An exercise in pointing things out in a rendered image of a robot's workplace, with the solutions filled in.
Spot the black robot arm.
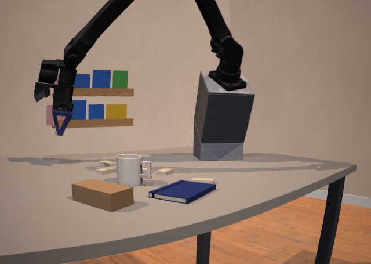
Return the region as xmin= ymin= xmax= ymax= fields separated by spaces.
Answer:
xmin=34 ymin=0 xmax=247 ymax=102

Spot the brown rectangular block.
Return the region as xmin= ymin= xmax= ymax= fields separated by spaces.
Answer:
xmin=71 ymin=179 xmax=134 ymax=212

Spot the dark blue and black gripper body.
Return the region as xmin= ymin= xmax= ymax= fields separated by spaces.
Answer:
xmin=52 ymin=85 xmax=74 ymax=112

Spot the dark blue notebook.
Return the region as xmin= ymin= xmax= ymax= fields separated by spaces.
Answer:
xmin=148 ymin=180 xmax=216 ymax=204

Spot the grey mug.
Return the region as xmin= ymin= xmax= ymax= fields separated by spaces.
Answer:
xmin=116 ymin=154 xmax=151 ymax=186

